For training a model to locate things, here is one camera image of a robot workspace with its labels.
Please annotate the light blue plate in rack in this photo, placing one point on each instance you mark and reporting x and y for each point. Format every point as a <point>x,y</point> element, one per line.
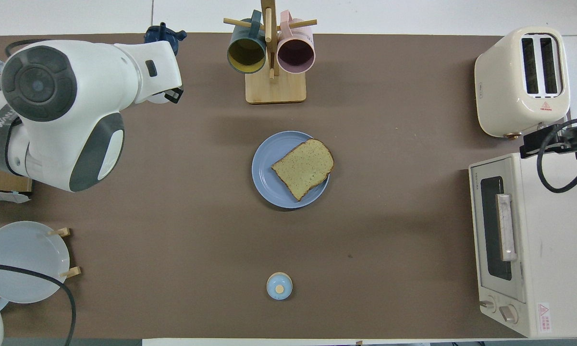
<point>2,302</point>

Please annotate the blue round plate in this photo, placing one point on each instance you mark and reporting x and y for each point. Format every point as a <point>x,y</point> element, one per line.
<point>269,182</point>

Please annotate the teal mug with yellow inside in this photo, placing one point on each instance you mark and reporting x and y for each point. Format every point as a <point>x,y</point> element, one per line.
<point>246,54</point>

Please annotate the brown table mat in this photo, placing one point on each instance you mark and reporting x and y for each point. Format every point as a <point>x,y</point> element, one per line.
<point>197,240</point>

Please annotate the grey plate in rack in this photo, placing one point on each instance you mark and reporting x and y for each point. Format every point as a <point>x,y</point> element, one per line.
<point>24,250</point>

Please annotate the squeeze bottle with navy cap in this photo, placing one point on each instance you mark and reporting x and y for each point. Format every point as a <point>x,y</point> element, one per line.
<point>165,36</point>

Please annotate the wooden plate rack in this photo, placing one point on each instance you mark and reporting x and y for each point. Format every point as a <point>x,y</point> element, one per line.
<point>72,272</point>

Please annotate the toasted bread slice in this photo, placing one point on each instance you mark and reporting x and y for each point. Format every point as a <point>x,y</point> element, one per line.
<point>303,168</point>

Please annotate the cream two-slot toaster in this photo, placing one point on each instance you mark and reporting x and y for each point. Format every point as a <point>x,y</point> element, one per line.
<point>502,86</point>

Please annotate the wooden mug tree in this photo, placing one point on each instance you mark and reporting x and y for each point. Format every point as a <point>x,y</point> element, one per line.
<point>275,89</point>

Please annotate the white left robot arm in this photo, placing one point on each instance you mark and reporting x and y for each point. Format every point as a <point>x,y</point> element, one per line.
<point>101,77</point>

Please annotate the cream toaster oven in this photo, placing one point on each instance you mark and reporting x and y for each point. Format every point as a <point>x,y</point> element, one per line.
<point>552,269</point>

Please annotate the pink mug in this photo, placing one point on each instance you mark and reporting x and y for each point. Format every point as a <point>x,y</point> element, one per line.
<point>295,54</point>

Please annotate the small blue call bell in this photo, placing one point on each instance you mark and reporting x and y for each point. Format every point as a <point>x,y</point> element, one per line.
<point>279,286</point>

